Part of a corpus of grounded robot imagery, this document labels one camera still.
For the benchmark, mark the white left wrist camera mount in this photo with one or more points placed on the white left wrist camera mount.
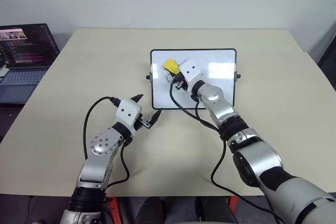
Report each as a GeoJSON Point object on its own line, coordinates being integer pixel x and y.
{"type": "Point", "coordinates": [127, 112]}

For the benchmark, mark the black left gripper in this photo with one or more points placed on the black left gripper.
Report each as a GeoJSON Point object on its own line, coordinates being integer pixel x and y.
{"type": "Point", "coordinates": [141, 123]}

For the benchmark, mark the open blue laptop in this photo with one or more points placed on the open blue laptop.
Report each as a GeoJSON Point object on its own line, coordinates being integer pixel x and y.
{"type": "Point", "coordinates": [23, 43]}

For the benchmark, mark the orange frame part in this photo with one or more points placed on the orange frame part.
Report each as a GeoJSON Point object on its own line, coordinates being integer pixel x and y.
{"type": "Point", "coordinates": [232, 201]}
{"type": "Point", "coordinates": [113, 204]}

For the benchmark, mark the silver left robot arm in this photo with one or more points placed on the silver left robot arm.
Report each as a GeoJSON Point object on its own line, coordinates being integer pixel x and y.
{"type": "Point", "coordinates": [102, 148]}

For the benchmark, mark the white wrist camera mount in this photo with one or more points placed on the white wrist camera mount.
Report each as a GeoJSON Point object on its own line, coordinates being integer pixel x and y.
{"type": "Point", "coordinates": [191, 72]}
{"type": "Point", "coordinates": [127, 112]}

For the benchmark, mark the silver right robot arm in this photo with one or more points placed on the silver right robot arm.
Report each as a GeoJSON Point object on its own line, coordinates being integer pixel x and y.
{"type": "Point", "coordinates": [257, 161]}

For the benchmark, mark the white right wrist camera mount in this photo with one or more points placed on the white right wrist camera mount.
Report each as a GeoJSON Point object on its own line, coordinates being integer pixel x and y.
{"type": "Point", "coordinates": [191, 72]}

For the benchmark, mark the yellow object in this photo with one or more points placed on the yellow object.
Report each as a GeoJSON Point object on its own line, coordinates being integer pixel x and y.
{"type": "Point", "coordinates": [171, 65]}

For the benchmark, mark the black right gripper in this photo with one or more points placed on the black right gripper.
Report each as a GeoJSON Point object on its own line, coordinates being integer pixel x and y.
{"type": "Point", "coordinates": [180, 82]}

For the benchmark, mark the black-framed tabletop whiteboard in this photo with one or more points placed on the black-framed tabletop whiteboard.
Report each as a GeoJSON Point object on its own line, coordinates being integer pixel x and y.
{"type": "Point", "coordinates": [218, 90]}

